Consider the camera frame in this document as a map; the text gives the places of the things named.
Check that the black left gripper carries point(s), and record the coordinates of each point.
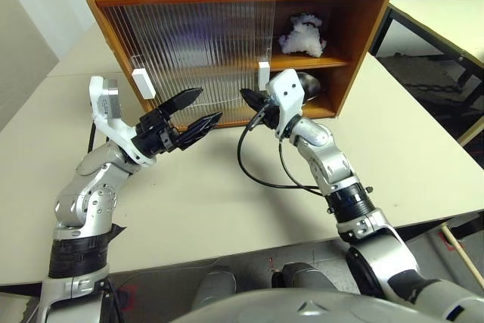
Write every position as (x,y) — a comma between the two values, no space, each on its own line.
(155,135)

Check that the white plush toy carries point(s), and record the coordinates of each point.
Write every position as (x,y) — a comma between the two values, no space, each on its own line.
(302,39)

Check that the beige side table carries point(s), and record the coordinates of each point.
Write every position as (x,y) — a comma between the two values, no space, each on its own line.
(435,16)

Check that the silver robot torso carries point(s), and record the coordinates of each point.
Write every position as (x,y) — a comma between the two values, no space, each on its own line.
(302,308)

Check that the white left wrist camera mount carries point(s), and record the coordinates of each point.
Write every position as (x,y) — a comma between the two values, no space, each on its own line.
(109,126)

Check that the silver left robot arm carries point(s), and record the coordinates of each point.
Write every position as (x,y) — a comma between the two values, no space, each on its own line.
(87,194)

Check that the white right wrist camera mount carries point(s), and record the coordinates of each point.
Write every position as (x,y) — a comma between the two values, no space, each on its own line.
(287,88)

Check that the ribbed clear sliding door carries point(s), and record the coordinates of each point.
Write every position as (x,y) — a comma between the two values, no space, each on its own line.
(261,28)
(125,31)

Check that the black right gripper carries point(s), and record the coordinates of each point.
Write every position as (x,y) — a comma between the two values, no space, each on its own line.
(271,117)

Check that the grey rounded robot leg housing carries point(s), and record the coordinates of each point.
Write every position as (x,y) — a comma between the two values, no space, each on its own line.
(215,285)
(306,277)

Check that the light wooden stick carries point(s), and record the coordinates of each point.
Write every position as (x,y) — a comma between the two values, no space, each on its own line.
(463,253)

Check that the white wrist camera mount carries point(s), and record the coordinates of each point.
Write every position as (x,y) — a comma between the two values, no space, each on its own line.
(109,126)
(287,88)

